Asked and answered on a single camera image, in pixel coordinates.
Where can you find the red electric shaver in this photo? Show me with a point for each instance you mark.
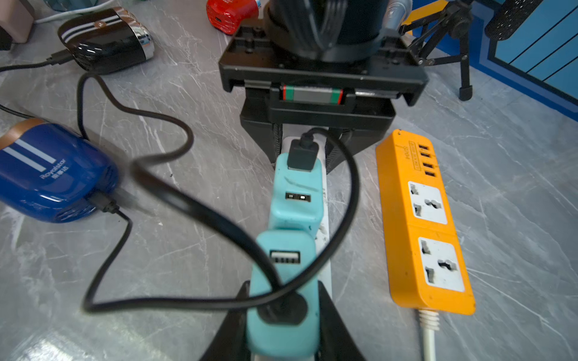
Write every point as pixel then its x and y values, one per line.
pixel 227 15

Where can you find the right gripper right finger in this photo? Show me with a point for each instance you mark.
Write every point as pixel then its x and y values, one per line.
pixel 336 343

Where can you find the white power strip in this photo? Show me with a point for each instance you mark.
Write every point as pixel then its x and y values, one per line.
pixel 323 235

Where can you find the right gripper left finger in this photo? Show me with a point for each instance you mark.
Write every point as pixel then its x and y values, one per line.
pixel 230 342

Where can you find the yellow power strip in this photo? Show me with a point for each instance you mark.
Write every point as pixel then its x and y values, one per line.
pixel 426 267

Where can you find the pink USB charger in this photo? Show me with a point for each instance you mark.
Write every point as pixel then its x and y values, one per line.
pixel 17 19

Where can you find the black electric shaver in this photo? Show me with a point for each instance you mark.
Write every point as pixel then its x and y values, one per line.
pixel 107 41

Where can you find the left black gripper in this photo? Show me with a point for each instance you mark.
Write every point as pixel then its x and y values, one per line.
pixel 330 64

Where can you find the blue electric shaver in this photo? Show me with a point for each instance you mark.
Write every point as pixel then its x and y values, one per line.
pixel 49 172

